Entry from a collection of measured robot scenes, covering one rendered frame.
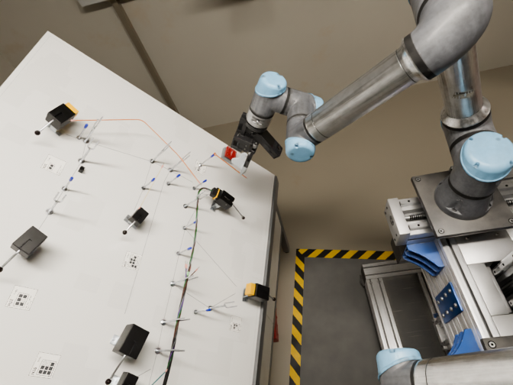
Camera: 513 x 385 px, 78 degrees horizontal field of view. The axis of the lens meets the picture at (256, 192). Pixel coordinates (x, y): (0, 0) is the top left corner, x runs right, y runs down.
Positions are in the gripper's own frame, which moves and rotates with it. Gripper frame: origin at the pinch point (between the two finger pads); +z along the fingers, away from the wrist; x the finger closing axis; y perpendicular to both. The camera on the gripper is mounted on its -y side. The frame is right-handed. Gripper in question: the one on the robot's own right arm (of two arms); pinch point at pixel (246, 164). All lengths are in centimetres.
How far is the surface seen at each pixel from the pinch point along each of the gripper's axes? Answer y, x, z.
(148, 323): 10, 55, 19
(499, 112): -174, -175, 25
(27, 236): 41, 51, -6
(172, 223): 16.3, 23.5, 15.7
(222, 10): 54, -154, 29
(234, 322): -16, 43, 31
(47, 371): 26, 73, 11
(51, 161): 52, 27, -1
